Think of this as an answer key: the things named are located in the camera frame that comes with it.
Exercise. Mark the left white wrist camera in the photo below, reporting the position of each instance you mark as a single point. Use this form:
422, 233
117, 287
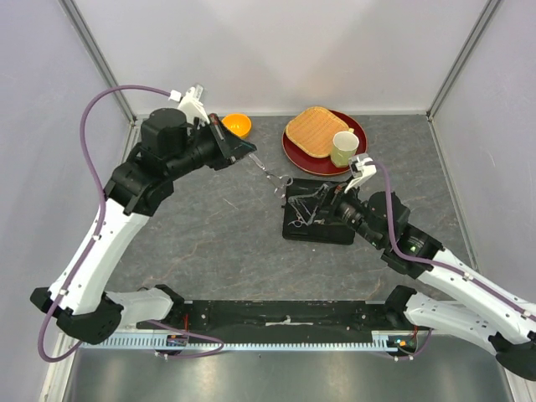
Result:
190, 104

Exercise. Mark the silver scissors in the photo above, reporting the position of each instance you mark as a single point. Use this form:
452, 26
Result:
300, 222
280, 183

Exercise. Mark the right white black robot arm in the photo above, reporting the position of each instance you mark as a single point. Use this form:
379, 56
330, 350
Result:
489, 316

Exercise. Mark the pale green cup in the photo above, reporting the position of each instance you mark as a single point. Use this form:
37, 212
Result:
344, 146

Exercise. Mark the left aluminium corner post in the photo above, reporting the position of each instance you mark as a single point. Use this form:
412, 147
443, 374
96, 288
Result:
87, 38

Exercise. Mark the aluminium corner post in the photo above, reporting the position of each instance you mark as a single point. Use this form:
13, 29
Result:
473, 38
87, 38

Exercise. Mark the orange bowl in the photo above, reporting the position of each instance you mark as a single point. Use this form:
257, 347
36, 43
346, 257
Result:
239, 124

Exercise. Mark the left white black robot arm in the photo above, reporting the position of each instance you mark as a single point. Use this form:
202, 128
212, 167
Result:
172, 145

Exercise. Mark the woven bamboo basket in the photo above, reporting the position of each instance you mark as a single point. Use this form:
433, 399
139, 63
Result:
313, 130

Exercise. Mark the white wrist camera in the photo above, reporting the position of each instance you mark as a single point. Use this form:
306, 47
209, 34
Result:
190, 104
362, 169

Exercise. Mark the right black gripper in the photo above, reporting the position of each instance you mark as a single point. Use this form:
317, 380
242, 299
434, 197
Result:
330, 194

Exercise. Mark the right aluminium corner post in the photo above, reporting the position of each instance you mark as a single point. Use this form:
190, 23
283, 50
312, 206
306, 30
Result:
473, 38

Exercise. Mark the black zip tool case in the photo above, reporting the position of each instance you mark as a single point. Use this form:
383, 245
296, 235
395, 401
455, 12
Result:
336, 233

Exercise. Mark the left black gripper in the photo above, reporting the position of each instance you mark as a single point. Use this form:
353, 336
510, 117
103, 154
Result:
238, 148

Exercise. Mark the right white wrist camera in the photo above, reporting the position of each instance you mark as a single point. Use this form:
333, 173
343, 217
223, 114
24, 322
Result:
362, 169

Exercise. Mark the light blue cable duct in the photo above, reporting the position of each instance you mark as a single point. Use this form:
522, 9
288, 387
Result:
375, 341

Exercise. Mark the red round tray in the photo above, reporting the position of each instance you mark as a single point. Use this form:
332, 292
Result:
323, 167

